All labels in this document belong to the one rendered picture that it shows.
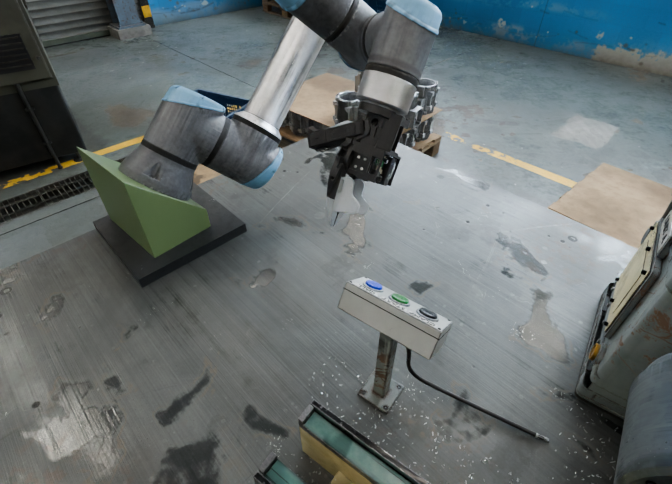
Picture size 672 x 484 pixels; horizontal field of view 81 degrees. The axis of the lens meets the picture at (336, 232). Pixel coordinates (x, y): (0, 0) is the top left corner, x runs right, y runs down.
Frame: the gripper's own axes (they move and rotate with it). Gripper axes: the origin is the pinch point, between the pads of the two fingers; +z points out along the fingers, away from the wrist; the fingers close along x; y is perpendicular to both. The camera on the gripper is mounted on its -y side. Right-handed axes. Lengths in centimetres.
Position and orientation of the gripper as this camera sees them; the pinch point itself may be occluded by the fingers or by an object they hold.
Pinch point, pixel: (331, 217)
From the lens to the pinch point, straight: 70.4
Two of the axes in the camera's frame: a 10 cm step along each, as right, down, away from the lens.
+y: 8.1, 3.8, -4.5
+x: 4.9, -0.2, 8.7
